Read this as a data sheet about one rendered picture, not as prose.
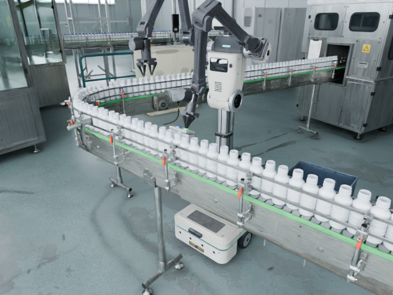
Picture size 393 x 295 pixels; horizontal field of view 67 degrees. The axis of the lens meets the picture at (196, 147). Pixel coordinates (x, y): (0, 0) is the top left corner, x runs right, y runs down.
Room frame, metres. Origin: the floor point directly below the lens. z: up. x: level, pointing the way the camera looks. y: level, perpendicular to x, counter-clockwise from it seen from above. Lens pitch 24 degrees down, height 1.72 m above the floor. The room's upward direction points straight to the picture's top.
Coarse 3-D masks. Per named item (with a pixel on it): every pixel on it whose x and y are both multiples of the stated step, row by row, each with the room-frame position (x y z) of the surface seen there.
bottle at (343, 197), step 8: (344, 184) 0.90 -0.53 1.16; (344, 192) 0.87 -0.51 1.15; (336, 200) 0.87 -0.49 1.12; (344, 200) 0.86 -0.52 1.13; (352, 200) 0.87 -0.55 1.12; (336, 208) 0.87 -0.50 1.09; (344, 208) 0.85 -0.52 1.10; (336, 216) 0.86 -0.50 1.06; (344, 216) 0.85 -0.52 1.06; (336, 224) 0.86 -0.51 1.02
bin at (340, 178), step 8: (296, 168) 1.48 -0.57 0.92; (304, 168) 1.50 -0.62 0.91; (312, 168) 1.47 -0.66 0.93; (320, 168) 1.44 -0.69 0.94; (304, 176) 1.49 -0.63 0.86; (320, 176) 1.44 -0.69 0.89; (328, 176) 1.41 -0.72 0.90; (336, 176) 1.38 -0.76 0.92; (344, 176) 1.36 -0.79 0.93; (352, 176) 1.34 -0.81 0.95; (320, 184) 1.43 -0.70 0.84; (336, 184) 1.38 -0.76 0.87; (352, 184) 1.25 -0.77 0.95; (352, 192) 1.28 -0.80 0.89; (264, 240) 1.13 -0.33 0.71; (304, 264) 0.99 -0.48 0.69
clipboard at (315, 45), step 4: (312, 40) 4.92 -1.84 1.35; (316, 40) 4.85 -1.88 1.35; (320, 40) 4.80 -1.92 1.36; (312, 44) 4.91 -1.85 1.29; (316, 44) 4.85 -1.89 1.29; (320, 44) 4.78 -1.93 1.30; (312, 48) 4.90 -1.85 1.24; (316, 48) 4.84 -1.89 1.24; (320, 48) 4.78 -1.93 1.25; (308, 52) 4.96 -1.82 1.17; (312, 52) 4.89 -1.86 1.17; (316, 52) 4.83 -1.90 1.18; (308, 56) 4.95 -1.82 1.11; (312, 56) 4.88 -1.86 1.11; (316, 56) 4.81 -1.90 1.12
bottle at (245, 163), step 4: (244, 156) 1.14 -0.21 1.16; (248, 156) 1.14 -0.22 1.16; (244, 160) 1.14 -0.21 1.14; (248, 160) 1.14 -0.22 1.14; (240, 164) 1.14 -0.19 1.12; (244, 164) 1.13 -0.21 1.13; (248, 164) 1.13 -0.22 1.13; (244, 168) 1.13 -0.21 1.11; (248, 168) 1.13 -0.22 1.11; (240, 172) 1.14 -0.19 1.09; (240, 176) 1.14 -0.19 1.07; (244, 176) 1.13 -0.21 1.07; (244, 180) 1.13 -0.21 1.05
